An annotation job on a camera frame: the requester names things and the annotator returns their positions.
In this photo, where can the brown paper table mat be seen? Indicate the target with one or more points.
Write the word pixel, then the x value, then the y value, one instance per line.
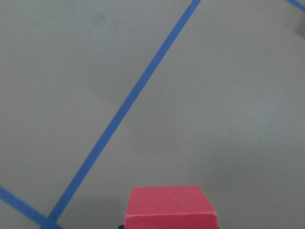
pixel 224 110

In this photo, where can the red cube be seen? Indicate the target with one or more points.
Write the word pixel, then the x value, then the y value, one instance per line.
pixel 169 207

